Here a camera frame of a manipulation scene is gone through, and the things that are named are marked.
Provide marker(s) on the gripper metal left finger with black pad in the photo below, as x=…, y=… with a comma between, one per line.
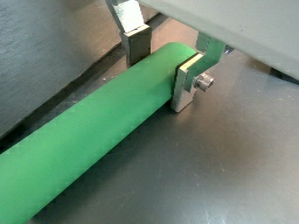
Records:
x=134, y=31

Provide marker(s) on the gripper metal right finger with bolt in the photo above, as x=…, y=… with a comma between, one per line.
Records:
x=191, y=72

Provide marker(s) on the green oval cylinder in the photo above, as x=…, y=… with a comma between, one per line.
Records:
x=42, y=165

